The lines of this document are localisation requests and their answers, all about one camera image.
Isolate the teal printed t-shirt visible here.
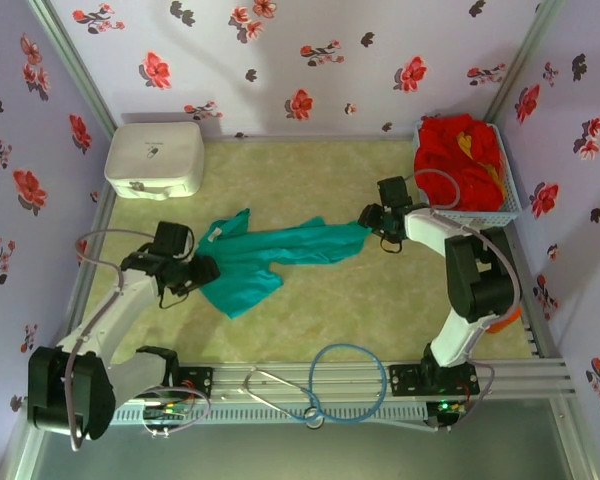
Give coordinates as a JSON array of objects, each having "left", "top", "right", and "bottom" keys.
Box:
[{"left": 192, "top": 207, "right": 374, "bottom": 320}]

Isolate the light blue plastic basket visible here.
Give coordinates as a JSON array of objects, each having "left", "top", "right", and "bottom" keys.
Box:
[{"left": 412, "top": 118, "right": 525, "bottom": 229}]

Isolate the white plastic box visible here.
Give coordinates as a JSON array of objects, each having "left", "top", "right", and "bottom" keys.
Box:
[{"left": 103, "top": 121, "right": 205, "bottom": 201}]

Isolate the orange object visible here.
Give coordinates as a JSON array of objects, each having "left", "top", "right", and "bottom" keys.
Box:
[{"left": 483, "top": 305, "right": 524, "bottom": 335}]

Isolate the grey right arm cable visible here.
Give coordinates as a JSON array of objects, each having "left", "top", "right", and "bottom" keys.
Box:
[{"left": 404, "top": 168, "right": 524, "bottom": 321}]

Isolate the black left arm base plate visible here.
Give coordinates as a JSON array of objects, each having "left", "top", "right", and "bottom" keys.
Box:
[{"left": 177, "top": 365, "right": 215, "bottom": 402}]

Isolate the aluminium side rail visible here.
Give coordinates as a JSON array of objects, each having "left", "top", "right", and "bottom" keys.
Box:
[
  {"left": 503, "top": 219, "right": 567, "bottom": 362},
  {"left": 53, "top": 187, "right": 116, "bottom": 362}
]

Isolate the aluminium wall-side rail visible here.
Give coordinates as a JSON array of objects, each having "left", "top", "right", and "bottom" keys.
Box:
[{"left": 199, "top": 132, "right": 417, "bottom": 144}]

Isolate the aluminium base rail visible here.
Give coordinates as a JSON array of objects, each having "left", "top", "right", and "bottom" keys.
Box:
[{"left": 27, "top": 357, "right": 579, "bottom": 402}]

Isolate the blue looped cable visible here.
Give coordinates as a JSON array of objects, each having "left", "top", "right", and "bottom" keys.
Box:
[{"left": 282, "top": 342, "right": 389, "bottom": 427}]

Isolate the grey base cable loop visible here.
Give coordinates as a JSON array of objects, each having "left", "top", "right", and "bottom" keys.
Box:
[{"left": 140, "top": 383, "right": 214, "bottom": 439}]

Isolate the grey looped cable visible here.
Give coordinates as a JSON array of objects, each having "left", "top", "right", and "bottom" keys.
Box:
[{"left": 242, "top": 367, "right": 441, "bottom": 432}]

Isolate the white slotted cable duct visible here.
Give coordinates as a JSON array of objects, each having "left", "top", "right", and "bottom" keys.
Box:
[{"left": 112, "top": 399, "right": 430, "bottom": 428}]

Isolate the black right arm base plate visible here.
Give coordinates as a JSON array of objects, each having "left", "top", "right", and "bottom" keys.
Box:
[{"left": 388, "top": 363, "right": 481, "bottom": 401}]

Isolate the aluminium frame post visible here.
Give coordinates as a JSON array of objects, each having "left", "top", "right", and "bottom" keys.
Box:
[
  {"left": 483, "top": 0, "right": 567, "bottom": 126},
  {"left": 27, "top": 0, "right": 117, "bottom": 144}
]

